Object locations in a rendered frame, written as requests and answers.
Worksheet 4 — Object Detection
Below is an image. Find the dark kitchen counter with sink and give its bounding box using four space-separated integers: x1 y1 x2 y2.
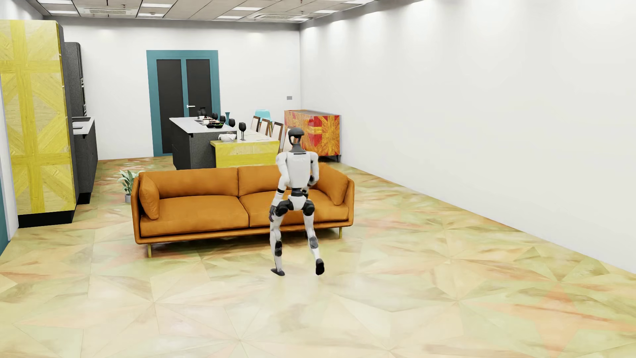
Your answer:
72 116 99 205

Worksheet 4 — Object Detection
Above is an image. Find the tall yellow wood cabinet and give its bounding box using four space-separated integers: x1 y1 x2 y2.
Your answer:
0 19 78 228

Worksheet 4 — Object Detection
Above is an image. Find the white left robot leg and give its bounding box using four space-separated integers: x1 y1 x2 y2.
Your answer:
269 199 292 276

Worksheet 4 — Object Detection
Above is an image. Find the red yellow patterned sideboard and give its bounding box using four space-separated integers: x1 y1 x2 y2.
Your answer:
284 109 342 163

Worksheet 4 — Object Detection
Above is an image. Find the tall dark grey cabinet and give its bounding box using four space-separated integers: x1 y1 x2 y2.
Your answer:
62 41 87 118

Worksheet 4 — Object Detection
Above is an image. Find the white robot leg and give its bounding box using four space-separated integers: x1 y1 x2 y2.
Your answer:
269 199 292 276
300 199 326 276

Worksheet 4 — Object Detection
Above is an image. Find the orange sofa pillow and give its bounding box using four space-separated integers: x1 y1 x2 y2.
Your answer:
317 167 350 207
138 174 161 221

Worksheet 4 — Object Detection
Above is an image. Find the black double door teal frame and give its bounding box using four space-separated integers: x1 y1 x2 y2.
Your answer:
146 50 220 158

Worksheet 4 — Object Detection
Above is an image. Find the dark grey kitchen island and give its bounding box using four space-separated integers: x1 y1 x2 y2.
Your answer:
169 116 239 171

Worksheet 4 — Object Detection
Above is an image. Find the white right robot leg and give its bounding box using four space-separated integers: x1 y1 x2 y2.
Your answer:
300 199 326 276

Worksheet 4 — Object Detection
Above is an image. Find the small green potted plant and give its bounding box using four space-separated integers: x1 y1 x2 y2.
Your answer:
118 169 141 204

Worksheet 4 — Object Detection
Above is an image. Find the yellow wood dining table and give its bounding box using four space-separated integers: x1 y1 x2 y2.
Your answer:
210 131 282 169

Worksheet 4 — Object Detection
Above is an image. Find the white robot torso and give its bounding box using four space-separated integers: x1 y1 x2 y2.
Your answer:
284 150 313 210

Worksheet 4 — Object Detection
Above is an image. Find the orange fabric sofa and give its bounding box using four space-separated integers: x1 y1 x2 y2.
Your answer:
131 162 355 258

